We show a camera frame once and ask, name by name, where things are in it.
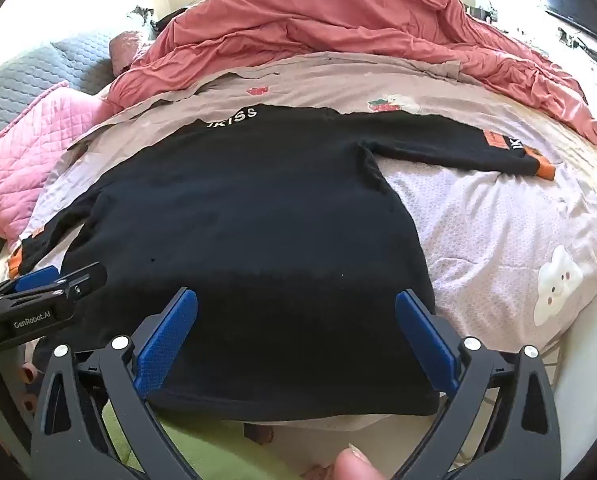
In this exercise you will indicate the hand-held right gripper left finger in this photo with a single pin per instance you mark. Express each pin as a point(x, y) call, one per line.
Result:
point(166, 345)

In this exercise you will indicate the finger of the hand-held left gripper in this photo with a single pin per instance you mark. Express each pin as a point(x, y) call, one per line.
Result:
point(78, 280)
point(38, 277)

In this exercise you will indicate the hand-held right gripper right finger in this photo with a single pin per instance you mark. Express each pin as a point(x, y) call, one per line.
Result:
point(428, 345)

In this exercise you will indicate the black sweater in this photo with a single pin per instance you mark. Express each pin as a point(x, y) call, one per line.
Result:
point(253, 235)

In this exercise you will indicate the person's left hand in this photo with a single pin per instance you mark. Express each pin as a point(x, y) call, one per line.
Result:
point(30, 372)

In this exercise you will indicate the person's right hand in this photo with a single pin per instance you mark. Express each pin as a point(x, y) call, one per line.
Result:
point(353, 467)

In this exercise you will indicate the person's green clothing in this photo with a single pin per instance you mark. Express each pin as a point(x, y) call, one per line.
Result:
point(198, 450)

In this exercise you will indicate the pink quilted blanket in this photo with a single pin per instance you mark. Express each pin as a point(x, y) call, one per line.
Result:
point(23, 150)

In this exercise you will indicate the printed bed sheet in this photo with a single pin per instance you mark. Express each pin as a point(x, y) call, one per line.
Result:
point(503, 220)

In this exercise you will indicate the grey quilted pillow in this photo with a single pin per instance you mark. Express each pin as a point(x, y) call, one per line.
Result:
point(33, 70)

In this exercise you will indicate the mottled pink pillow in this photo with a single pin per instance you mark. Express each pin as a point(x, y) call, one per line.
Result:
point(128, 50)

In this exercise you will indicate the white cabinet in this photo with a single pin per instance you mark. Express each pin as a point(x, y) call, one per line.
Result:
point(590, 75)

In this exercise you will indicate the red duvet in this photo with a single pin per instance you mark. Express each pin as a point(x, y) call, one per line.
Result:
point(328, 20)

